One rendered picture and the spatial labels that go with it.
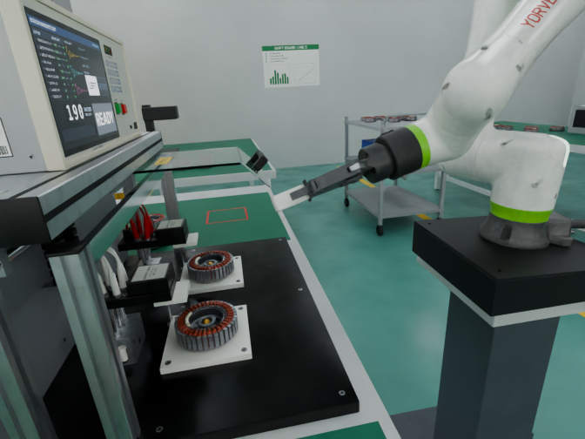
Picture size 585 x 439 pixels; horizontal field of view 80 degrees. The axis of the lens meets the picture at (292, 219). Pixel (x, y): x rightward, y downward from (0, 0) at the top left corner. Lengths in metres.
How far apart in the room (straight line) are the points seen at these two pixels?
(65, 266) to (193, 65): 5.56
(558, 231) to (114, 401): 0.94
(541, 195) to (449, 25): 6.25
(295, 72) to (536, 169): 5.31
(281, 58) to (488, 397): 5.46
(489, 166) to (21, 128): 0.87
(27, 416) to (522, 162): 0.94
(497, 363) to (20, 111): 1.06
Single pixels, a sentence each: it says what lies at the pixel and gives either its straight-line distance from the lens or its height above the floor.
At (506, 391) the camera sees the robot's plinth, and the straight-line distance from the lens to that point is 1.15.
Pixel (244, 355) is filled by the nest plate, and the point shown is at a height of 0.78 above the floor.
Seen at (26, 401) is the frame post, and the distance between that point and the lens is 0.55.
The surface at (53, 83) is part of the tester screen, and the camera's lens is 0.55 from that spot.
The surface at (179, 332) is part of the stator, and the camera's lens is 0.66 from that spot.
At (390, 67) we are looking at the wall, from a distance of 6.52.
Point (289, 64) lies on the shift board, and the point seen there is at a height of 1.62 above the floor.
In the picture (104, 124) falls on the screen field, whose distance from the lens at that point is 0.70.
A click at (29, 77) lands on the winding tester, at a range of 0.52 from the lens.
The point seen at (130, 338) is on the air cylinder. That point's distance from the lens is 0.67.
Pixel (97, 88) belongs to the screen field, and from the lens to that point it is 0.70.
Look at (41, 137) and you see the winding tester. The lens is 0.53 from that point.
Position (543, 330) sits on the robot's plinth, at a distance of 1.09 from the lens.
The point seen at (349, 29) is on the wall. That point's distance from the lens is 6.30.
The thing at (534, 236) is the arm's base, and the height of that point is 0.86.
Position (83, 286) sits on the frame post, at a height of 1.01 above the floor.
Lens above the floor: 1.19
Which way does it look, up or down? 20 degrees down
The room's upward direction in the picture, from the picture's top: 3 degrees counter-clockwise
